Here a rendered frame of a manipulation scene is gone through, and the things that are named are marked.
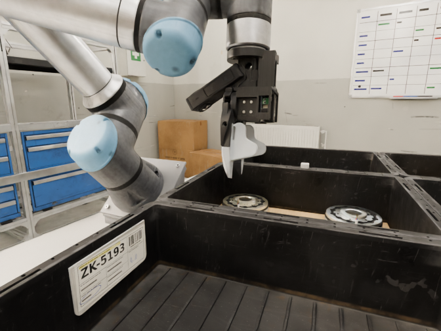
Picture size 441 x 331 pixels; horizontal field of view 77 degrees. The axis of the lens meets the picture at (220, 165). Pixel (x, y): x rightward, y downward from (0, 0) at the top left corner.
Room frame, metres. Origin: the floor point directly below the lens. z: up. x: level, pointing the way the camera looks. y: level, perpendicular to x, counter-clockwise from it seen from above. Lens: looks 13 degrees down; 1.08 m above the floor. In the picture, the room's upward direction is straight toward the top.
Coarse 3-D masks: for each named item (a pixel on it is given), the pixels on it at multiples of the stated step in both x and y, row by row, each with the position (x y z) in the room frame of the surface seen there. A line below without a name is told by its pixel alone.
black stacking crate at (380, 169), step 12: (264, 156) 0.94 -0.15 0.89; (276, 156) 0.93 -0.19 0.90; (288, 156) 0.92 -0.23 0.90; (300, 156) 0.90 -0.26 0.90; (312, 156) 0.89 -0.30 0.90; (324, 156) 0.88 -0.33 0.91; (336, 156) 0.86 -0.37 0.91; (348, 156) 0.85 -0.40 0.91; (360, 156) 0.84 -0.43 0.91; (372, 156) 0.83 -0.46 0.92; (336, 168) 0.86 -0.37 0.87; (348, 168) 0.85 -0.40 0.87; (360, 168) 0.84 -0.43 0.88; (372, 168) 0.81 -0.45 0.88; (384, 168) 0.65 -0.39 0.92
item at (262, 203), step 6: (228, 198) 0.61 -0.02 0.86; (234, 198) 0.61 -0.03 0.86; (258, 198) 0.61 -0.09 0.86; (264, 198) 0.61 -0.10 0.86; (228, 204) 0.57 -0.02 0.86; (234, 204) 0.57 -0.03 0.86; (240, 204) 0.57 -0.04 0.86; (252, 204) 0.57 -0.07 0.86; (258, 204) 0.57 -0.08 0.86; (264, 204) 0.57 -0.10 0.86
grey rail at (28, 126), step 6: (66, 120) 2.14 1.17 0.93; (72, 120) 2.14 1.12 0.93; (78, 120) 2.16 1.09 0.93; (0, 126) 1.72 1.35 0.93; (6, 126) 1.74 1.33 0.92; (18, 126) 1.80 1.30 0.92; (24, 126) 1.83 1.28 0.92; (30, 126) 1.86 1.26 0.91; (36, 126) 1.89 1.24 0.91; (42, 126) 1.93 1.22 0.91; (48, 126) 1.96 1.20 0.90; (54, 126) 2.00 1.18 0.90; (60, 126) 2.04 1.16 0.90; (66, 126) 2.07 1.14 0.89; (72, 126) 2.11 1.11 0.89; (0, 132) 1.71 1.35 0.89
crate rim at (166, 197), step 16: (352, 176) 0.57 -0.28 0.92; (368, 176) 0.56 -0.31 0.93; (384, 176) 0.55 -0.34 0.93; (176, 192) 0.45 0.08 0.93; (416, 192) 0.45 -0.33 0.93; (224, 208) 0.38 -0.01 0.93; (240, 208) 0.38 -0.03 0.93; (336, 224) 0.33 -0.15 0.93; (352, 224) 0.33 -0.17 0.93; (432, 224) 0.33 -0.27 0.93
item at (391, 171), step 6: (318, 150) 0.88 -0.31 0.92; (324, 150) 0.88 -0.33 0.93; (330, 150) 0.87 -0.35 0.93; (336, 150) 0.86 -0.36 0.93; (342, 150) 0.86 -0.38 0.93; (348, 150) 0.85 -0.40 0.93; (354, 150) 0.85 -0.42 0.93; (360, 150) 0.85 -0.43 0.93; (378, 156) 0.76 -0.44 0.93; (246, 162) 0.68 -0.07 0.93; (384, 162) 0.68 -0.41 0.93; (312, 168) 0.62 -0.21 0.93; (318, 168) 0.62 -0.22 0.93; (324, 168) 0.62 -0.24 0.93; (390, 168) 0.62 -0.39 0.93; (384, 174) 0.57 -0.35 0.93; (390, 174) 0.57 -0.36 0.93; (396, 174) 0.57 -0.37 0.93
